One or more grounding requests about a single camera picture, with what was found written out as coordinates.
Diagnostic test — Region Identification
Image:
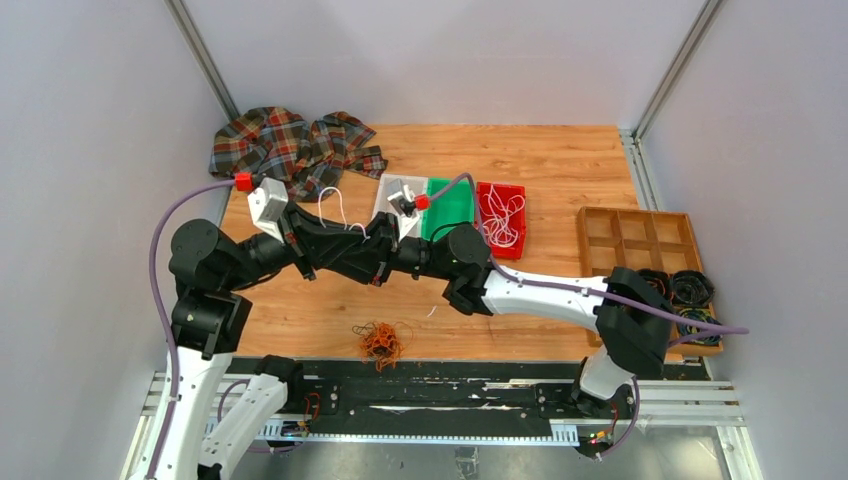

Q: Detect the black mounting rail base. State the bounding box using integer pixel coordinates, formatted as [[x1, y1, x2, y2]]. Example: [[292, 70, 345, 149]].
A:
[[250, 360, 647, 456]]

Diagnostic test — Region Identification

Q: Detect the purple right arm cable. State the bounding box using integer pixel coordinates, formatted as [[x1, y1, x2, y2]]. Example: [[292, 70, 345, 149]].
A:
[[413, 172, 750, 349]]

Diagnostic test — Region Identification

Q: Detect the red plastic bin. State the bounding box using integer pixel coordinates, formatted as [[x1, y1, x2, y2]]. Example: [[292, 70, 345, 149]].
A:
[[476, 182, 527, 260]]

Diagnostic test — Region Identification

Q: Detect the green plastic bin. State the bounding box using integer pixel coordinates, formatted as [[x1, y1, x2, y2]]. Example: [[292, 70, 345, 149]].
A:
[[421, 179, 475, 241]]

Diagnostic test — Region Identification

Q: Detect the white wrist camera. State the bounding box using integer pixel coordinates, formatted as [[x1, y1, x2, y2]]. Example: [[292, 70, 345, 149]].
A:
[[248, 178, 288, 242], [387, 180, 422, 239]]

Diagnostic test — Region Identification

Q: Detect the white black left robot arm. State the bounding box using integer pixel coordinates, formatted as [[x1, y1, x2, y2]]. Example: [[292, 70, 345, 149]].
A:
[[133, 194, 401, 479]]

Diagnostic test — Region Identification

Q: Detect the white plastic bin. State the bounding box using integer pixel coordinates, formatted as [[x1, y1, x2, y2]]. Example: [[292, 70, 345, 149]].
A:
[[372, 173, 429, 216]]

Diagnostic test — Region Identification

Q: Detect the wooden compartment tray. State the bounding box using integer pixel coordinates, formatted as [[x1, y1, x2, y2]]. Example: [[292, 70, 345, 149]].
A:
[[576, 207, 717, 324]]

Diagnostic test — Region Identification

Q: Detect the plaid flannel shirt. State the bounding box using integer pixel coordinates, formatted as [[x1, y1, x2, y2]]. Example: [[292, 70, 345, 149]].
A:
[[208, 107, 389, 202]]

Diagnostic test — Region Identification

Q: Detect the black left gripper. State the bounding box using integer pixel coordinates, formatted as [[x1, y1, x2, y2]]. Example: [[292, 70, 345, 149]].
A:
[[224, 196, 366, 288]]

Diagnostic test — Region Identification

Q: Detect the orange cable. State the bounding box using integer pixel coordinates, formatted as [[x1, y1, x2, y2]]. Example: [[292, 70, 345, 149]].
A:
[[354, 321, 413, 374]]

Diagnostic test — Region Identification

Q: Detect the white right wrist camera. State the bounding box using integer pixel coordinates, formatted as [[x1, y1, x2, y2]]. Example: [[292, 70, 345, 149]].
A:
[[387, 180, 422, 239]]

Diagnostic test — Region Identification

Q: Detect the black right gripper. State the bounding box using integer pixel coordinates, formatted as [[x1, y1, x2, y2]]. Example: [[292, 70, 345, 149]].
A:
[[318, 215, 454, 290]]

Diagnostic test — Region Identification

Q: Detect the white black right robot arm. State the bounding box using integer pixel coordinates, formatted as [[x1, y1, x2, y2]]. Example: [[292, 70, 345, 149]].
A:
[[362, 212, 673, 417]]

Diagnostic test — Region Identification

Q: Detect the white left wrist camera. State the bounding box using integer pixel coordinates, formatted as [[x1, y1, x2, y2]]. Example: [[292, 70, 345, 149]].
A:
[[248, 178, 288, 242]]

